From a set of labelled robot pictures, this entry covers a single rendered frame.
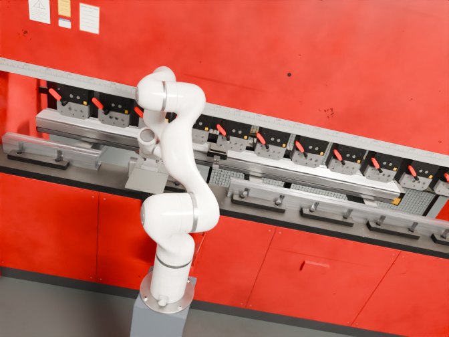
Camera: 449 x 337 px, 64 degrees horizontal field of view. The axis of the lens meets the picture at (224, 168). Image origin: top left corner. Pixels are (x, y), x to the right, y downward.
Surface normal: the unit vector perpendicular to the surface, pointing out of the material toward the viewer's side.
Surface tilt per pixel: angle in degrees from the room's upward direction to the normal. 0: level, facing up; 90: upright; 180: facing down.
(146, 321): 90
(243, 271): 90
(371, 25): 90
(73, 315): 0
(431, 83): 90
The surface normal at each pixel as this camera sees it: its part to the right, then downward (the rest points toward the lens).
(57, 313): 0.22, -0.82
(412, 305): -0.04, 0.54
